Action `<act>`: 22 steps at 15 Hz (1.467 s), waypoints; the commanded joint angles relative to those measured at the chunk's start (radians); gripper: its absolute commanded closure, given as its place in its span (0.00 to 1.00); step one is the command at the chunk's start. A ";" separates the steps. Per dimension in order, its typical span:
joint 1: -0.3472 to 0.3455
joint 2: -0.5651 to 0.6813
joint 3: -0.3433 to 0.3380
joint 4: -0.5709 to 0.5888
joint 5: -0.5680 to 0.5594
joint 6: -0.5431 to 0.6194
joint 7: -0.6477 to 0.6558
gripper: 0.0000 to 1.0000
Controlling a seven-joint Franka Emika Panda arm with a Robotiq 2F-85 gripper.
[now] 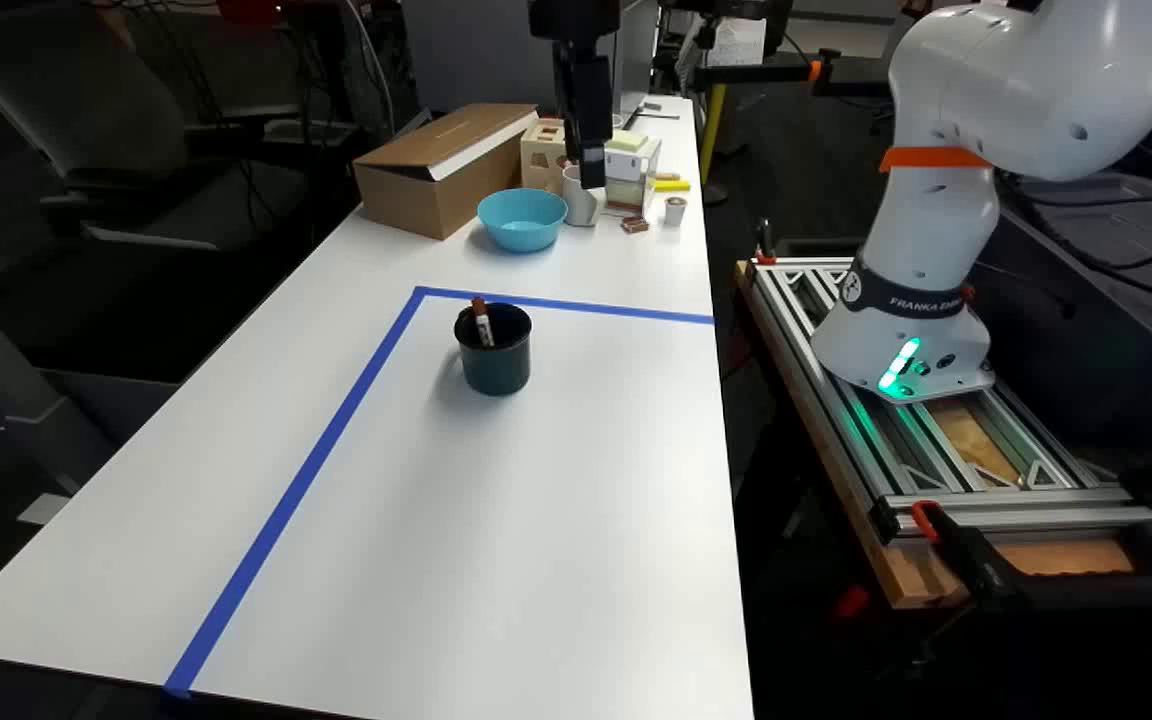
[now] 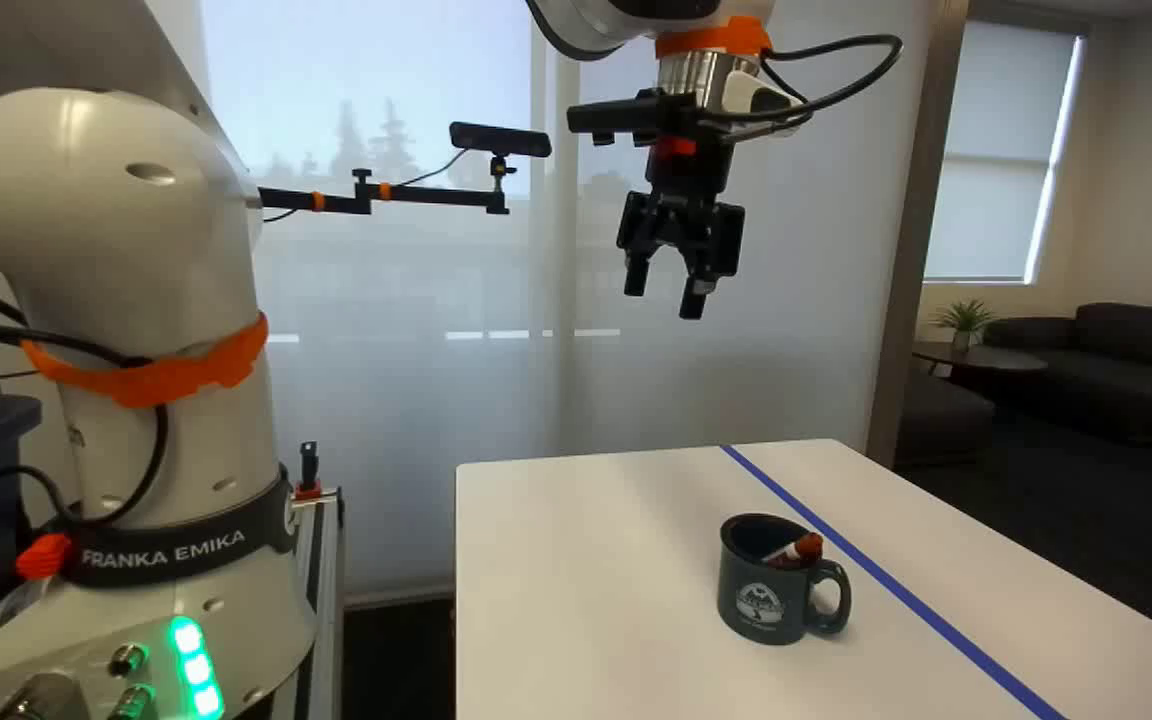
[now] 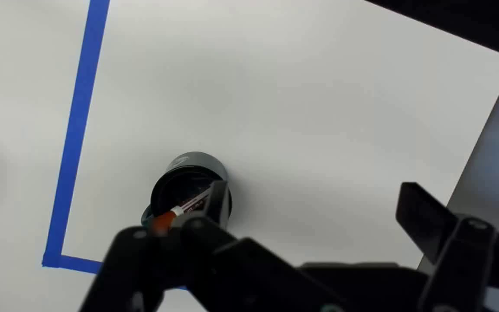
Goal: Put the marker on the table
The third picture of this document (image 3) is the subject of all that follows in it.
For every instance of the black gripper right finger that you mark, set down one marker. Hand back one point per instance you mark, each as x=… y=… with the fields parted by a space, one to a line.
x=463 y=261

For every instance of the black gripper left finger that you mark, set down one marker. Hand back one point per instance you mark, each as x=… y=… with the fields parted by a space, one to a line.
x=203 y=271

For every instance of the orange Expo dry-erase marker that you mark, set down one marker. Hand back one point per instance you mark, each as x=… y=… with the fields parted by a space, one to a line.
x=167 y=221

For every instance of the dark green speckled mug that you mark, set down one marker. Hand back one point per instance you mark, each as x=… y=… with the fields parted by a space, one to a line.
x=203 y=167

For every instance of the blue tape strip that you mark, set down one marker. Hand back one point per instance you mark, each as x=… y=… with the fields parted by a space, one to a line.
x=79 y=115
x=79 y=265

